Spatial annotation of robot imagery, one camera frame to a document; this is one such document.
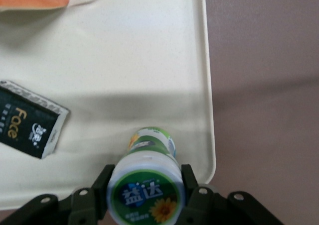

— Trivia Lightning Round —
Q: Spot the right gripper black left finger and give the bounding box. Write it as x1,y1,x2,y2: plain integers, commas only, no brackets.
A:
0,164,116,225

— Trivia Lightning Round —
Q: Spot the beige plastic tray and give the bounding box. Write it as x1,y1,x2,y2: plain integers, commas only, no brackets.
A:
0,0,217,212

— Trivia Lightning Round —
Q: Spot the green gum bottle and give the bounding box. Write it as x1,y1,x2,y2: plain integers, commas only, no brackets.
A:
106,126,187,225

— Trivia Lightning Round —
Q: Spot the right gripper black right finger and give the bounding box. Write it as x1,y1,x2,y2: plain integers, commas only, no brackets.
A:
174,163,285,225

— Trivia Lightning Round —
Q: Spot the black tissue pack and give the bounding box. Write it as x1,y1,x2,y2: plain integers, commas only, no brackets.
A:
0,80,71,160

